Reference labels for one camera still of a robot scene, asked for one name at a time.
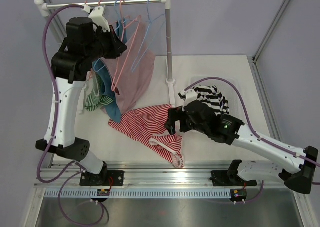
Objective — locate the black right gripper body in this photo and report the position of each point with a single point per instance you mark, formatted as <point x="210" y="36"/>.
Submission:
<point x="195" y="127"/>

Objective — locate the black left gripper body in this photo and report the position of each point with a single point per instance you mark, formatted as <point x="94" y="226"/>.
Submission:
<point x="105" y="44"/>

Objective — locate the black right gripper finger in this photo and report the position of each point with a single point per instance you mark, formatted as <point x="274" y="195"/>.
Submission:
<point x="172" y="127"/>
<point x="176" y="114"/>

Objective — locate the red white striped tank top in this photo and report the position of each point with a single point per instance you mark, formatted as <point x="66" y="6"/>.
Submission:
<point x="147" y="126"/>

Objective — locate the black white striped tank top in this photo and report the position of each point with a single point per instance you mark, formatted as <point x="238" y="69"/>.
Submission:
<point x="213" y="98"/>

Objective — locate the pink tank top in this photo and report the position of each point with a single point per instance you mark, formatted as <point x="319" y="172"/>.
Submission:
<point x="128" y="86"/>

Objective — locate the blue hanger end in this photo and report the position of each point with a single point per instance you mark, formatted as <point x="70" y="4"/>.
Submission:
<point x="147" y="32"/>

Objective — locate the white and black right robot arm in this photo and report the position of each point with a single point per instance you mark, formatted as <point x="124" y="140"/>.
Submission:
<point x="293" y="166"/>

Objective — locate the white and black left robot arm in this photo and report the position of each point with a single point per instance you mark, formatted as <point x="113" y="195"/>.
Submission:
<point x="88" y="39"/>

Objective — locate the blue tank top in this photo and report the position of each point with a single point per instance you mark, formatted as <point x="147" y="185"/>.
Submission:
<point x="101" y="68"/>

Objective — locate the green white striped tank top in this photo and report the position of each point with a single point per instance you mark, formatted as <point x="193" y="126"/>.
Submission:
<point x="96" y="98"/>

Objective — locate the silver and white clothes rack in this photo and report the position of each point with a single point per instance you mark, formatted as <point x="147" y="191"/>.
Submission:
<point x="170" y="81"/>

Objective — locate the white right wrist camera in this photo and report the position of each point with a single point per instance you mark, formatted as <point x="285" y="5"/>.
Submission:
<point x="188" y="96"/>

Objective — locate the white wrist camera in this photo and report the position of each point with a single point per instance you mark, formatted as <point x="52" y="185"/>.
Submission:
<point x="188" y="96"/>
<point x="97" y="16"/>

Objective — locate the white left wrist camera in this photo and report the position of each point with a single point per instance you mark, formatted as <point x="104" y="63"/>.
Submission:
<point x="97" y="16"/>

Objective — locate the aluminium frame post left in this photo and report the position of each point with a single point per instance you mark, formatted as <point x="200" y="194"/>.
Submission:
<point x="56" y="27"/>

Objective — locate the aluminium frame post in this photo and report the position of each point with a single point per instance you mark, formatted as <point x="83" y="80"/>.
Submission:
<point x="271" y="29"/>
<point x="56" y="27"/>

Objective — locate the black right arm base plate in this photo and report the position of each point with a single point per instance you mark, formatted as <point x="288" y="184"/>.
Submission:
<point x="220" y="178"/>

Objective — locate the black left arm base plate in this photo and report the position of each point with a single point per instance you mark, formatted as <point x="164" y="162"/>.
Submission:
<point x="115" y="178"/>

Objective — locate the white slotted cable duct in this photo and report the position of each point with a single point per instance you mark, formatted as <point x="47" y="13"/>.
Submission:
<point x="140" y="193"/>

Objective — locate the aluminium mounting rail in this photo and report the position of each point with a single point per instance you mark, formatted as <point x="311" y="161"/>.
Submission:
<point x="148" y="176"/>

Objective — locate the aluminium frame post right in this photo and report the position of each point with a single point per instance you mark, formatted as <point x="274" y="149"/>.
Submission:
<point x="271" y="29"/>

